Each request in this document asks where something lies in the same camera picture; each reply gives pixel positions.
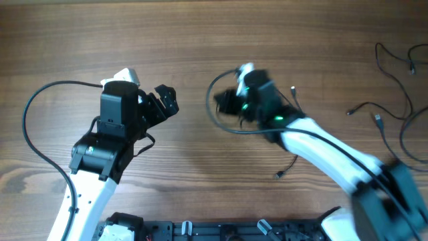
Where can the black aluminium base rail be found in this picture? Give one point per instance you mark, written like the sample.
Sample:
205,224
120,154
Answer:
138,229

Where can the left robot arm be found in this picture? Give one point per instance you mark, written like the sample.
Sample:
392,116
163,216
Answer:
100,158

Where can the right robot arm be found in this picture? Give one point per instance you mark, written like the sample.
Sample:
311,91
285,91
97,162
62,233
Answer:
385,201

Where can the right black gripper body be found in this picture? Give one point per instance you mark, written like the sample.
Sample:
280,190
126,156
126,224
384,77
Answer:
234,104

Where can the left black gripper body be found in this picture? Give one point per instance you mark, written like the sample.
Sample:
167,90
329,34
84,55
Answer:
150,113

